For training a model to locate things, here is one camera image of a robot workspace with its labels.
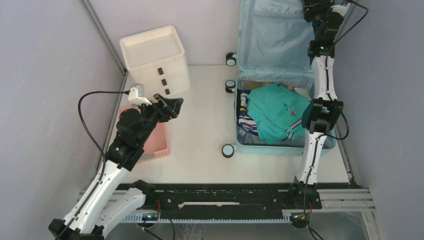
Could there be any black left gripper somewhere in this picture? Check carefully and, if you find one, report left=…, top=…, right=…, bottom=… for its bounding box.
left=136, top=93, right=183, bottom=146

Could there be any light blue ribbed suitcase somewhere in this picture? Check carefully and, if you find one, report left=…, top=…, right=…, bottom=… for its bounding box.
left=221, top=0, right=336, bottom=158

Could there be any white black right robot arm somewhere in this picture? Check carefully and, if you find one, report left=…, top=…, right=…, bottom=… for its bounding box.
left=289, top=0, right=350, bottom=208

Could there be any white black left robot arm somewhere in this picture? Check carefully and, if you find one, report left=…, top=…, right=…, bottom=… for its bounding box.
left=48, top=93, right=184, bottom=240

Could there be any pink perforated plastic basket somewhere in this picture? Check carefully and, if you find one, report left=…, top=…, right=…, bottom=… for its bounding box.
left=108, top=106, right=170, bottom=168

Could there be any white stacked drawer box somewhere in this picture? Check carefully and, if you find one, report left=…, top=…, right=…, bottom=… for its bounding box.
left=119, top=25, right=191, bottom=99

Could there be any teal folded polo shirt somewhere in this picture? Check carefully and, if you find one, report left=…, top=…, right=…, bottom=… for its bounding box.
left=247, top=83, right=310, bottom=145

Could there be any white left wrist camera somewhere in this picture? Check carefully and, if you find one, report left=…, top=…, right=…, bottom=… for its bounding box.
left=128, top=83, right=153, bottom=106

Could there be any black mounting base plate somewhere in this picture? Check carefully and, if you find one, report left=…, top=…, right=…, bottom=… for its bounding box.
left=144, top=183, right=322, bottom=210

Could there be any white slotted cable duct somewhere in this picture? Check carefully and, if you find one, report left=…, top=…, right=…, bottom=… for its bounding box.
left=120, top=211, right=292, bottom=224

